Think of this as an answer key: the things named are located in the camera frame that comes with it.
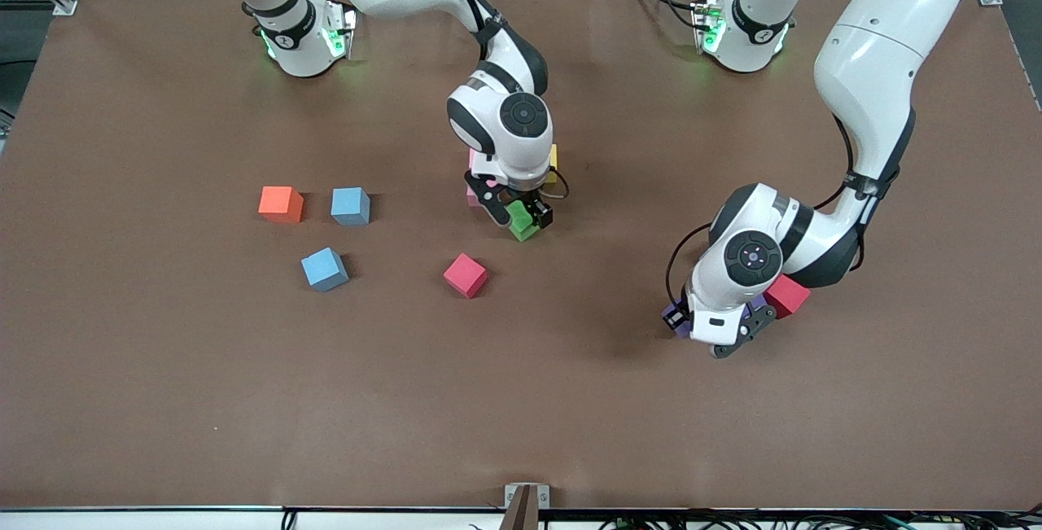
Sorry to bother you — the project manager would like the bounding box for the green foam cube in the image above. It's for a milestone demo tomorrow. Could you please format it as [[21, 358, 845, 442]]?
[[505, 198, 541, 243]]

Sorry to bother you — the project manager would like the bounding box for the red foam cube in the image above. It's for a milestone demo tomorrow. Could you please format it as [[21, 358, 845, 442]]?
[[765, 274, 812, 320], [443, 252, 489, 300]]

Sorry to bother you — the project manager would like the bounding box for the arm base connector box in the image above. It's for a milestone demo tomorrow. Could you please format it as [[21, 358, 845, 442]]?
[[324, 2, 360, 59], [690, 0, 727, 55]]

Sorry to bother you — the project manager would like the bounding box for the blue foam cube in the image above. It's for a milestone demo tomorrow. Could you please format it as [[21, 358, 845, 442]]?
[[300, 247, 350, 293], [331, 187, 372, 227]]

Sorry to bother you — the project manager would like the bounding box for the brown table mat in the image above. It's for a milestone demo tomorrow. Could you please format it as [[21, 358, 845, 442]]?
[[0, 0, 1042, 512]]

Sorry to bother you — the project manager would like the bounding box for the orange foam cube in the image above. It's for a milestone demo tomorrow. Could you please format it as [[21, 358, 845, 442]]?
[[258, 186, 305, 225]]

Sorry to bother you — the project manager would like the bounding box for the metal table edge bracket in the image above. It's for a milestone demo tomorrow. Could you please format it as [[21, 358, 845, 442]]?
[[502, 483, 551, 530]]

